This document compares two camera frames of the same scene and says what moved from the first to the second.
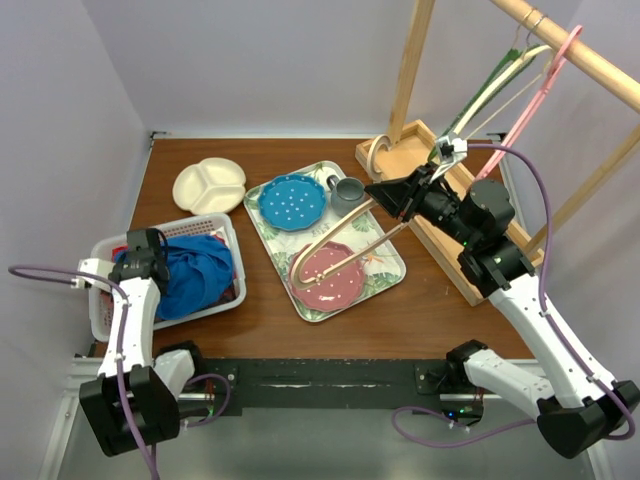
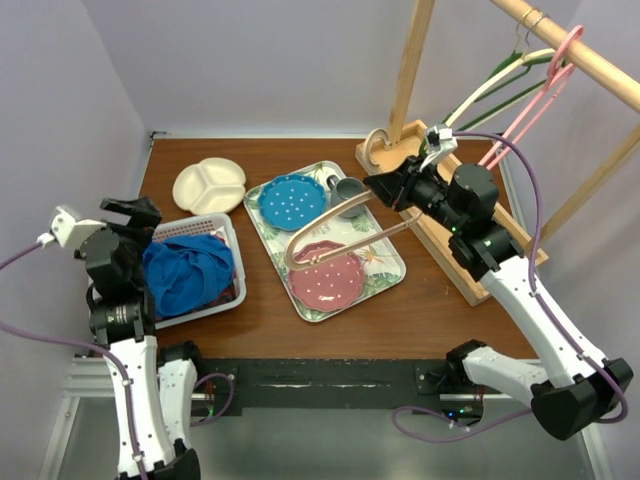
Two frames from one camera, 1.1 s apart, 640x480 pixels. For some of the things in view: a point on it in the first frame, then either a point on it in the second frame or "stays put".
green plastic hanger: x=474 y=107 to x=513 y=59
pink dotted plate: x=337 y=293 stays put
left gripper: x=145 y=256 to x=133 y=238
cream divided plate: x=214 y=185 stays put
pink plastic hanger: x=533 y=104 to x=569 y=69
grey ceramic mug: x=346 y=195 stays put
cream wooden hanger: x=501 y=81 to x=527 y=56
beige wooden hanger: x=371 y=176 to x=290 y=251
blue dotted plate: x=292 y=203 stays put
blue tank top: x=201 y=273 stays put
